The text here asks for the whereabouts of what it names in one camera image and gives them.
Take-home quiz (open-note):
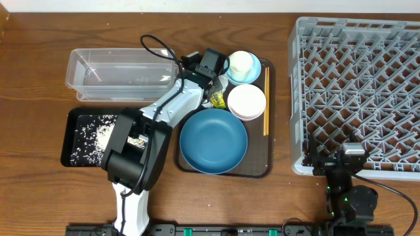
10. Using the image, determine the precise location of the white paper napkin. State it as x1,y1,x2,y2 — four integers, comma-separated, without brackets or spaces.
202,75,229,109

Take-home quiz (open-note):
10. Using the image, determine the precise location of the pink plastic bowl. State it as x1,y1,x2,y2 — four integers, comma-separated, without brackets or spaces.
227,84,266,121

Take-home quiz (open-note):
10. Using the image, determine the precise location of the clear plastic waste bin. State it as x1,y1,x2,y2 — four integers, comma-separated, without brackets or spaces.
66,48,178,102

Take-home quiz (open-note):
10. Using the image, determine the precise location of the pile of rice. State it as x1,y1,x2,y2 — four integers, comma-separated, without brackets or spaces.
94,123,115,153

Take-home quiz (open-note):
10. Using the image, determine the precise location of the wooden chopstick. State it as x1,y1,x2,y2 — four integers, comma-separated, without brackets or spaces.
262,66,268,136
265,66,270,136

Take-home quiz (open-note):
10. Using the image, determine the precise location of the light blue small bowl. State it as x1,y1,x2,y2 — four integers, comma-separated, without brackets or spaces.
226,52,262,86

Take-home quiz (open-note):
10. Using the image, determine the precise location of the grey plastic dishwasher rack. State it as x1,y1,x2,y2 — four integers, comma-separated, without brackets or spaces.
287,17,419,181

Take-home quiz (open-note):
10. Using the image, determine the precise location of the dark brown serving tray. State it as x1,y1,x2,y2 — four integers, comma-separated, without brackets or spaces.
173,54,276,179

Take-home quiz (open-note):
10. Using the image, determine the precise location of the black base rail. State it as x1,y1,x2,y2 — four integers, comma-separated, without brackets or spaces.
65,224,394,236

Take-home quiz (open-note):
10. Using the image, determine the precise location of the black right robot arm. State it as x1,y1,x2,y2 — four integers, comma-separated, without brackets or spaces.
308,134,378,224

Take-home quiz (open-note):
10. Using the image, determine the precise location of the cream plastic cup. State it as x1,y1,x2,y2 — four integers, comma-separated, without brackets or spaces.
229,50,253,81

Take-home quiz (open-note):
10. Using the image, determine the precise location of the wooden chopstick left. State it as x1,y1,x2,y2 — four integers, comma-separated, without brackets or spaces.
262,66,268,136

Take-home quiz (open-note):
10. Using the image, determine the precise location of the wooden chopstick right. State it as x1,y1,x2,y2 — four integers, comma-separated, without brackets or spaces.
265,66,270,136

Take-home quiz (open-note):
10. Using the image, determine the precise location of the dark blue plate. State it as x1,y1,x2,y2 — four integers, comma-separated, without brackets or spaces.
180,109,248,175

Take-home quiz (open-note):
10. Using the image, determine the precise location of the black tray with rice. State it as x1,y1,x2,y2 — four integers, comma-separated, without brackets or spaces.
60,107,148,168

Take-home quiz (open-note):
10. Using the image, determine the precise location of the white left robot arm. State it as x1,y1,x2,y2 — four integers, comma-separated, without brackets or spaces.
101,48,230,235

